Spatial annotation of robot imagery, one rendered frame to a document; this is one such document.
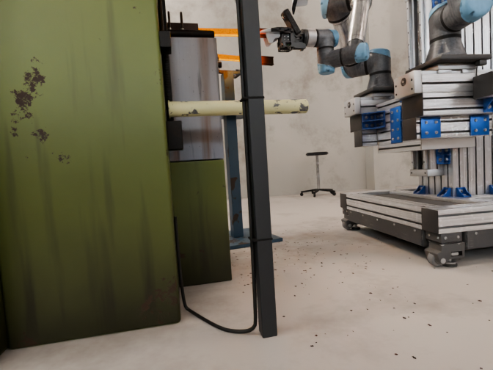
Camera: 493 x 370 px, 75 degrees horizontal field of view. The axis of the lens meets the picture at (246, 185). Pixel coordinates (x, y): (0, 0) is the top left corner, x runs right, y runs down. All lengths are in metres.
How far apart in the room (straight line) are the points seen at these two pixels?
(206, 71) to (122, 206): 0.60
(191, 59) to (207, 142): 0.30
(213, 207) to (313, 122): 3.47
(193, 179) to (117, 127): 0.39
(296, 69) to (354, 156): 1.44
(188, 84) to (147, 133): 0.38
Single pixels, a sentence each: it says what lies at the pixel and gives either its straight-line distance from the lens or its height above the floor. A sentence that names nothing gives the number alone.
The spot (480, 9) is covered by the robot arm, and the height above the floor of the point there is 0.94.
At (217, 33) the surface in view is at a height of 0.99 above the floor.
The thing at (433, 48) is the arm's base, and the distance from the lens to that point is 1.65.
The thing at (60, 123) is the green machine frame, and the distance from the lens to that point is 0.97.
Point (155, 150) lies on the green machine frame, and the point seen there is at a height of 0.49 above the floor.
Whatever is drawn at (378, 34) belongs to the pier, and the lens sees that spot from 4.98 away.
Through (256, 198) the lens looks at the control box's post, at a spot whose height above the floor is 0.36.
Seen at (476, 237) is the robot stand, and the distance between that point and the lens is 1.53.
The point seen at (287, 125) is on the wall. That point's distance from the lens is 4.45.
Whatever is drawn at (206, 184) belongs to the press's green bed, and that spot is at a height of 0.38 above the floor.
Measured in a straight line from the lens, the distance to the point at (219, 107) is 1.00.
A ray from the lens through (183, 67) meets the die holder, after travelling 1.26.
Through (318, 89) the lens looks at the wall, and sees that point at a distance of 4.67.
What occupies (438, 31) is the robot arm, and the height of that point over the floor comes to 0.94.
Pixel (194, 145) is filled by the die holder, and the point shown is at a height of 0.52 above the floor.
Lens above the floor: 0.44
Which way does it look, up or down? 3 degrees down
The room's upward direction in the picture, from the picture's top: 4 degrees counter-clockwise
